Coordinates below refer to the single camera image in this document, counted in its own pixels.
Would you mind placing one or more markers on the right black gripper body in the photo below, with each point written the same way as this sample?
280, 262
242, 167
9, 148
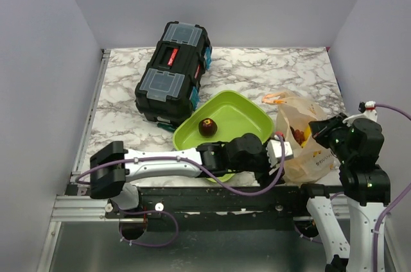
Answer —
333, 134

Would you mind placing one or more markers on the aluminium extrusion rail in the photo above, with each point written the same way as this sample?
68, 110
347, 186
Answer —
78, 209

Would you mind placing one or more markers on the dark red fake apple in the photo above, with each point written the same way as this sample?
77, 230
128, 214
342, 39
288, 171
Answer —
207, 127

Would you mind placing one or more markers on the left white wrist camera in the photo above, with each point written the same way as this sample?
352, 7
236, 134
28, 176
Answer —
276, 151

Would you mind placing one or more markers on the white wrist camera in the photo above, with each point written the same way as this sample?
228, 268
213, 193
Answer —
368, 109
276, 151

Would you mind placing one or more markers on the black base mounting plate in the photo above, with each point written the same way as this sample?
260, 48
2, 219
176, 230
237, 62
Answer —
216, 209

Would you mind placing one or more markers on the black plastic toolbox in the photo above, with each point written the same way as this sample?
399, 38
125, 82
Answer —
169, 88

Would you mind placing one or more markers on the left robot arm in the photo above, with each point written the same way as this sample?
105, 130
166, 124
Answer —
114, 168

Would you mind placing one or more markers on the fake red grape bunch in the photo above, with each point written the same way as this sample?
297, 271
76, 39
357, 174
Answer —
299, 137

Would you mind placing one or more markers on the green plastic tray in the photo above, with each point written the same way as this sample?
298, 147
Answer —
231, 118

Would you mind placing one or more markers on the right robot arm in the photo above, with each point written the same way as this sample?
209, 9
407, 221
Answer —
367, 189

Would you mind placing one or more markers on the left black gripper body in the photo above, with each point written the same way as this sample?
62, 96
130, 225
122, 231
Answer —
262, 173

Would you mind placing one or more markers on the translucent orange plastic bag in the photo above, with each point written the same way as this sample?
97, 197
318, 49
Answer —
312, 162

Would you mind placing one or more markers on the green handled screwdriver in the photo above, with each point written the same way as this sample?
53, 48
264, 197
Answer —
167, 127

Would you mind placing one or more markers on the fake yellow banana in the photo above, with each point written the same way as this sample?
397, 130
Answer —
307, 134

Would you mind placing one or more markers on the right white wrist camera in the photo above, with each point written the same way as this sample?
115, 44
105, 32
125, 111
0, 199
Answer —
368, 109

